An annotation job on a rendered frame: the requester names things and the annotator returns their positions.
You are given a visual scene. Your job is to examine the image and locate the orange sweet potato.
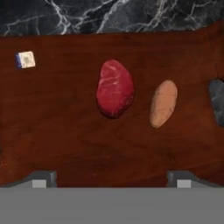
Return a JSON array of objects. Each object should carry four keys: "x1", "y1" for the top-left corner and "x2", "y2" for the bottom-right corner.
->
[{"x1": 149, "y1": 80, "x2": 179, "y2": 130}]

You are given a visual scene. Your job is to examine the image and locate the dark brown wooden tray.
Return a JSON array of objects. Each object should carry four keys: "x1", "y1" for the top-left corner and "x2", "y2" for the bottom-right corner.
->
[{"x1": 0, "y1": 19, "x2": 224, "y2": 188}]

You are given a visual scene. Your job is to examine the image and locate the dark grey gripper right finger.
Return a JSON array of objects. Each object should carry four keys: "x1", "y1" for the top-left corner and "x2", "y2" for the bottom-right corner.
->
[{"x1": 166, "y1": 170, "x2": 222, "y2": 189}]

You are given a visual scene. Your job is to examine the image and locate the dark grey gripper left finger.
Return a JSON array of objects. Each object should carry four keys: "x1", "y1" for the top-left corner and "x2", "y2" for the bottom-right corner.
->
[{"x1": 2, "y1": 170, "x2": 58, "y2": 189}]

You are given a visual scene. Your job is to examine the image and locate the small white blue cube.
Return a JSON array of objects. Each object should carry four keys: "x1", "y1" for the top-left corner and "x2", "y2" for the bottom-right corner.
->
[{"x1": 15, "y1": 51, "x2": 37, "y2": 70}]

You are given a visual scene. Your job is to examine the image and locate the red raw steak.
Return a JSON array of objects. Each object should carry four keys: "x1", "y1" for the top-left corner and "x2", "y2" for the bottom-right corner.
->
[{"x1": 95, "y1": 59, "x2": 136, "y2": 119}]

